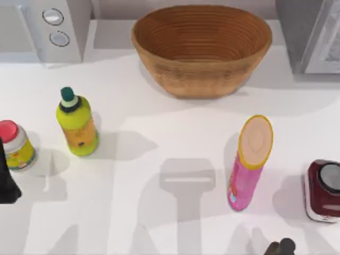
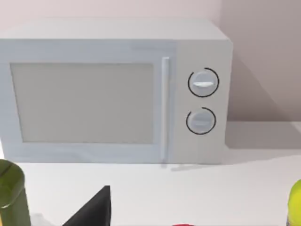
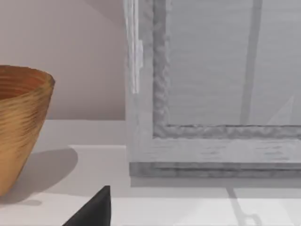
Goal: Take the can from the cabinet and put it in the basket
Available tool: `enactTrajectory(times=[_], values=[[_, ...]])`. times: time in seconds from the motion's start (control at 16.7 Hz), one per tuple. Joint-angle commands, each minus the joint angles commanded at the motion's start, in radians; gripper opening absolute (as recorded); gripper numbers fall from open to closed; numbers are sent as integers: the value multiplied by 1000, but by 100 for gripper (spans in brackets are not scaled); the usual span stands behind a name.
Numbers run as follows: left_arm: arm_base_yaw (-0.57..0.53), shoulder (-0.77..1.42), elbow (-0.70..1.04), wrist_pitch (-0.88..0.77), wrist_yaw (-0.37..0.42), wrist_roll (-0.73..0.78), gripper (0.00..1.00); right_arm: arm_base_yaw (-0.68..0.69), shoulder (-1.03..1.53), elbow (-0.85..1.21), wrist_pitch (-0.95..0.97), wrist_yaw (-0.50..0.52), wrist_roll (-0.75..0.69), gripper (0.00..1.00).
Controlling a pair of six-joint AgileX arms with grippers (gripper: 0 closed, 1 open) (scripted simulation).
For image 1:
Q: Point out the brown woven basket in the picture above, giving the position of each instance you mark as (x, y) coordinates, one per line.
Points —
(202, 61)

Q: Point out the red-lidded yellow jar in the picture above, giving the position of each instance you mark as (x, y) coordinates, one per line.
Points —
(20, 151)

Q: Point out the pale microwave oven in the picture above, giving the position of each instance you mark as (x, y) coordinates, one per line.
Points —
(77, 29)

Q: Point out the dark red and white can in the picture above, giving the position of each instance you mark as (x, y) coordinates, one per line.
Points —
(321, 196)

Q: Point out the round microwave knob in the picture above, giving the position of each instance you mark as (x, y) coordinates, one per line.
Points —
(59, 38)
(52, 16)

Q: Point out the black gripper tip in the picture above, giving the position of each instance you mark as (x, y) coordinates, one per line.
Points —
(282, 246)
(6, 180)

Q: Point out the green bottle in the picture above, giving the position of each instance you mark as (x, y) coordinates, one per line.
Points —
(77, 127)

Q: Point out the pink can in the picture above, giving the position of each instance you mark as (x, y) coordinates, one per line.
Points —
(245, 170)

